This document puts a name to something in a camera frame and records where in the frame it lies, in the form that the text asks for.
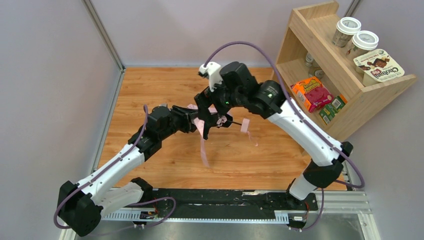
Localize green snack box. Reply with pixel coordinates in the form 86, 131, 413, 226
319, 94, 348, 125

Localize pink folding umbrella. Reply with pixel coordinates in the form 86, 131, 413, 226
192, 107, 259, 168

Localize paper coffee cup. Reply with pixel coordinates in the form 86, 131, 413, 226
332, 17, 362, 48
345, 30, 380, 60

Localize glass jar on shelf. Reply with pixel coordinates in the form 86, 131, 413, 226
304, 52, 325, 80

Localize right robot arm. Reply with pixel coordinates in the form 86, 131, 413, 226
194, 61, 353, 200

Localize orange pink snack box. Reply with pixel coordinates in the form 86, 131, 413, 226
291, 76, 334, 113

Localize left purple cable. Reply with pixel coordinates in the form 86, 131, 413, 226
52, 103, 149, 230

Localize wooden shelf rack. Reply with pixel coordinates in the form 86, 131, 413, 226
271, 1, 417, 142

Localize left paper coffee cup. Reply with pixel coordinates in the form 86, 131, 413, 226
332, 17, 362, 48

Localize purple cable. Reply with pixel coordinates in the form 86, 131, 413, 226
202, 41, 366, 232
52, 103, 149, 230

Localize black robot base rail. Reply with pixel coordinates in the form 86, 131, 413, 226
99, 187, 319, 229

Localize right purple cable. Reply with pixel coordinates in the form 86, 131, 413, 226
202, 41, 366, 232

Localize Chobani flip yogurt pack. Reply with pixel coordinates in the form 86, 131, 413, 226
353, 49, 405, 87

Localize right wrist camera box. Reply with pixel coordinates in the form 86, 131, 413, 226
198, 61, 223, 92

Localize right paper coffee cup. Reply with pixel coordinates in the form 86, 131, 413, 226
345, 30, 380, 60

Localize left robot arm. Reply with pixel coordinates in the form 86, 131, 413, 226
53, 105, 198, 237

